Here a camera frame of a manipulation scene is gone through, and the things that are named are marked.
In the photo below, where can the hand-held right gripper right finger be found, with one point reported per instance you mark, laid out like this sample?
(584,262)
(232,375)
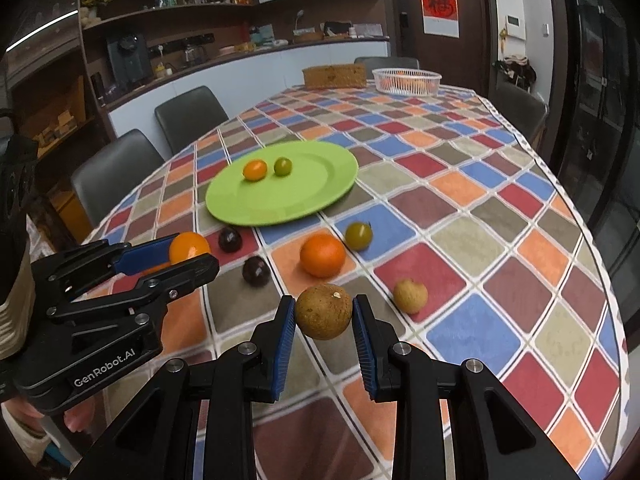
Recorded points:
(363,355)

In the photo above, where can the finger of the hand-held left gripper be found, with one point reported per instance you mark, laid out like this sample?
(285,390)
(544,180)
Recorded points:
(185,274)
(145,256)

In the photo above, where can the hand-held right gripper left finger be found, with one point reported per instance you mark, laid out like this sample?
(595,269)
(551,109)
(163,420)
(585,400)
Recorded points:
(284,355)

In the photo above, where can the small orange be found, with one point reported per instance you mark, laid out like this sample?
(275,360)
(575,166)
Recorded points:
(190,246)

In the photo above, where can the brown round fruit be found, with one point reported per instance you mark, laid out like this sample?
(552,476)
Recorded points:
(322,312)

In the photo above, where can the green plate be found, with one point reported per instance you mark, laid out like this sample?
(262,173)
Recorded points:
(295,190)

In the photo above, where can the person's left forearm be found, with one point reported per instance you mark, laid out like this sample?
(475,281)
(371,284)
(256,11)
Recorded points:
(15,305)

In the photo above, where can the dark purple passion fruit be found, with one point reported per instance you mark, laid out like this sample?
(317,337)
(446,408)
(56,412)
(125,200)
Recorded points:
(230,241)
(256,271)

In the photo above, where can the tan round fruit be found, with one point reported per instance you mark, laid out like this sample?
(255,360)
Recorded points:
(410,296)

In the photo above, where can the grey upholstered chair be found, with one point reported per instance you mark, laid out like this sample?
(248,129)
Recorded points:
(520,110)
(387,62)
(112,172)
(190,115)

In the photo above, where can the large orange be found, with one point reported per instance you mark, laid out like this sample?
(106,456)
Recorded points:
(322,256)

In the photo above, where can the yellow-green round fruit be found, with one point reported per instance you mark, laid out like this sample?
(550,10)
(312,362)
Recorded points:
(358,236)

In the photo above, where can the small orange kumquat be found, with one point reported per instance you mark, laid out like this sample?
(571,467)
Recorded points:
(255,170)

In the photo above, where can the small green citrus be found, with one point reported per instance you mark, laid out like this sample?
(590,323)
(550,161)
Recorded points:
(282,166)

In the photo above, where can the colourful checkered tablecloth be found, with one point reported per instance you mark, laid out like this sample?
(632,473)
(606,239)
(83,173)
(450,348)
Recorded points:
(475,220)

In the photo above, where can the black coffee machine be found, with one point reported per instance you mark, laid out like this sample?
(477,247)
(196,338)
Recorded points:
(127,55)

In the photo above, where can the brown wicker box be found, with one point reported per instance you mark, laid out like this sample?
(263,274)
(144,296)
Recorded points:
(334,76)

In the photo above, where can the white plastic basket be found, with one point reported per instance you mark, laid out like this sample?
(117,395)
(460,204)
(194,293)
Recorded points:
(385,82)

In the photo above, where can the white desk lamp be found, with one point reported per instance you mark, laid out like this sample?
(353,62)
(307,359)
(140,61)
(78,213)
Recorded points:
(298,16)

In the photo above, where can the hanging bags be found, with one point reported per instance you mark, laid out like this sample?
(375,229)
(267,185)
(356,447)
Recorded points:
(515,70)

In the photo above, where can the dark wooden door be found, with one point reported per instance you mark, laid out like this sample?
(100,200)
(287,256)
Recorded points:
(470,20)

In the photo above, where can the dark wooden wall shelf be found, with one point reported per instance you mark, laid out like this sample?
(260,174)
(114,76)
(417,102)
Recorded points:
(90,60)

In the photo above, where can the red and white wall poster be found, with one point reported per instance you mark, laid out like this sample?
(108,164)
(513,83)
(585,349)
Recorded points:
(439,5)

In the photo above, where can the white wall control panel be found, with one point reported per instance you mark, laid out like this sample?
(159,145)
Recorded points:
(515,27)

